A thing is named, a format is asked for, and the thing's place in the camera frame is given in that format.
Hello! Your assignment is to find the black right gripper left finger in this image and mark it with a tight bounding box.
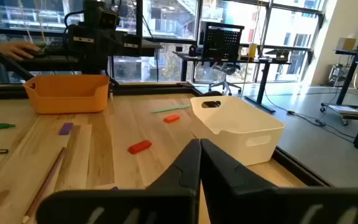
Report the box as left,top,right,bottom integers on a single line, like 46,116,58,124
35,138,202,224

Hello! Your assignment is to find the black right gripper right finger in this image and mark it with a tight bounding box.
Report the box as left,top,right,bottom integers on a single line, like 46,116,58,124
200,138,358,224

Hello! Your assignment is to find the red eraser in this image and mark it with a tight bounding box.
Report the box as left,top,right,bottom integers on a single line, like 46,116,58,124
127,139,153,156

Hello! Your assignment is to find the small orange eraser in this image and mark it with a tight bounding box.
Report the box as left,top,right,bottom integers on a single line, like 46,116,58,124
163,113,181,124

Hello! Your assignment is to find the purple eraser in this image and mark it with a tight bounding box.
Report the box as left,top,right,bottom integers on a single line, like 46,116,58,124
58,122,75,136

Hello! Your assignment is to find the reddish brown pencil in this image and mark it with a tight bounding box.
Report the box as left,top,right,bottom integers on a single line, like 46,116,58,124
21,147,67,224

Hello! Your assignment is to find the dark desk with keyboard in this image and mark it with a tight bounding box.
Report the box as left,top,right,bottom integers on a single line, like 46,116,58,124
0,39,163,73

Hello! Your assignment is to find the orange plastic bin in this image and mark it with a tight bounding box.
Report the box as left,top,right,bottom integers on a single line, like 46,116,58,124
23,74,111,115

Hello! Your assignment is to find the white plastic bin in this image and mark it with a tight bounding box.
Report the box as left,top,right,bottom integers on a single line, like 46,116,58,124
190,95,286,167

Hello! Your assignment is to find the person's hand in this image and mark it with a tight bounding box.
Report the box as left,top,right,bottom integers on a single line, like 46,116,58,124
0,40,42,62

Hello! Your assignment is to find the black perforated panel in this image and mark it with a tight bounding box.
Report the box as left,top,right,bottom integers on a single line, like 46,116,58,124
201,22,246,62

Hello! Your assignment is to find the black curved clamp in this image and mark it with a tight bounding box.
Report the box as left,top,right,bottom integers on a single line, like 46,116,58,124
201,90,224,98

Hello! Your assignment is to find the grey office chair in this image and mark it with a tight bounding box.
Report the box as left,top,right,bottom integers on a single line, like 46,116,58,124
208,61,244,96

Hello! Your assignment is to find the black standing desk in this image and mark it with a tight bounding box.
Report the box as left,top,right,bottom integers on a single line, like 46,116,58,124
172,50,293,114

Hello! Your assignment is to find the yellow cup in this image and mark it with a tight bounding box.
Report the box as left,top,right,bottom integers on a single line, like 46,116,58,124
248,43,258,60

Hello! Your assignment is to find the black equipment stand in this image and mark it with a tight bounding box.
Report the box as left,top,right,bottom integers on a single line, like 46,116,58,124
320,15,358,127

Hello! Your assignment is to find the cardboard box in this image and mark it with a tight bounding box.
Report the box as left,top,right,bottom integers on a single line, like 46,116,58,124
336,37,357,52

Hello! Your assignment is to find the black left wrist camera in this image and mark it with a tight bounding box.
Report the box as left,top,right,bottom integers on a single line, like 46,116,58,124
83,0,121,30

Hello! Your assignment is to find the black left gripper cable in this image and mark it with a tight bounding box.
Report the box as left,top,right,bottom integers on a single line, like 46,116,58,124
63,10,85,35

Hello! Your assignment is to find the black diagonal frame strut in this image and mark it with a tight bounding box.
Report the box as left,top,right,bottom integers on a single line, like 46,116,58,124
0,37,34,82

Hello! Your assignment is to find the black floor cable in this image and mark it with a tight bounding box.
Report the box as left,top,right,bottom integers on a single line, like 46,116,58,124
263,89,357,140

